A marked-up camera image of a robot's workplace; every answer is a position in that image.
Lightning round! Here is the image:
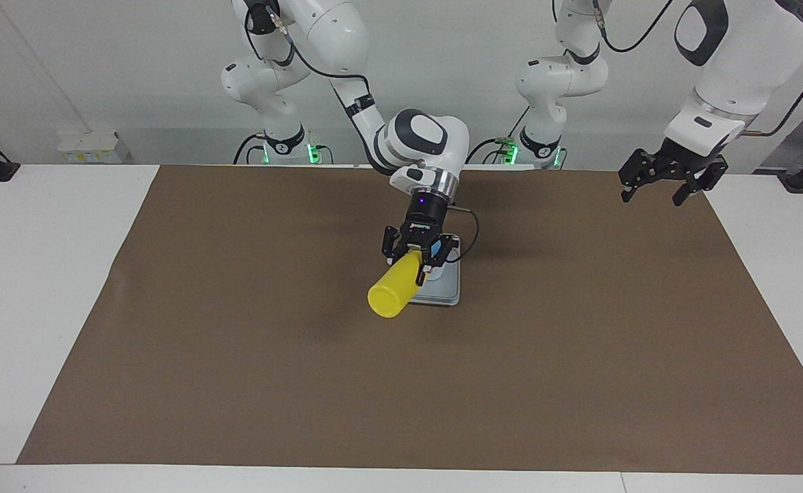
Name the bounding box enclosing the silver digital kitchen scale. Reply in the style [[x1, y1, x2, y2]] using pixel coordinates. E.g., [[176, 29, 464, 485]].
[[401, 233, 461, 307]]

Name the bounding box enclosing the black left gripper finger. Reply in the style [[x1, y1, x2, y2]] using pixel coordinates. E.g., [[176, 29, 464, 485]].
[[672, 155, 730, 207], [617, 148, 656, 205]]

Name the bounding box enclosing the white wall outlet box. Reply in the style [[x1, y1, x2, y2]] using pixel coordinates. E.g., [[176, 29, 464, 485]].
[[58, 130, 122, 164]]

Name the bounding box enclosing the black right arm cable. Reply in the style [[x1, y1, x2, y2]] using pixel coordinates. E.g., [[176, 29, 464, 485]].
[[244, 3, 481, 265]]

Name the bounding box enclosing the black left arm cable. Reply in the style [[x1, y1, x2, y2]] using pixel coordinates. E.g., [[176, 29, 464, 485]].
[[589, 0, 803, 138]]

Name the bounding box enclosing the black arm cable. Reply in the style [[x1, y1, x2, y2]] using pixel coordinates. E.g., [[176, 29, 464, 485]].
[[589, 0, 803, 138], [244, 3, 481, 265]]

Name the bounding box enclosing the light blue paper cup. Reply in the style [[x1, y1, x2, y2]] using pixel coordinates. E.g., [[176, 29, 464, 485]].
[[423, 236, 454, 281]]

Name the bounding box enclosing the black base power cable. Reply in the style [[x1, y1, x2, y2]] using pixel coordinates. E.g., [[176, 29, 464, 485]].
[[233, 133, 267, 166], [464, 103, 533, 166]]

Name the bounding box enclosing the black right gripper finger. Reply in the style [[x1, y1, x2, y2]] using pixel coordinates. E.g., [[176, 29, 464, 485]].
[[382, 225, 406, 260], [416, 236, 461, 288]]

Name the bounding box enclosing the yellow squeeze seasoning bottle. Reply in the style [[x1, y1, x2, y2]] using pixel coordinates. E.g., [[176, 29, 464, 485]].
[[367, 248, 429, 319]]

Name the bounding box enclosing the brown table mat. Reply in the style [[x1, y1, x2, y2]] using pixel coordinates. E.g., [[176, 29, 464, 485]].
[[16, 164, 803, 475]]

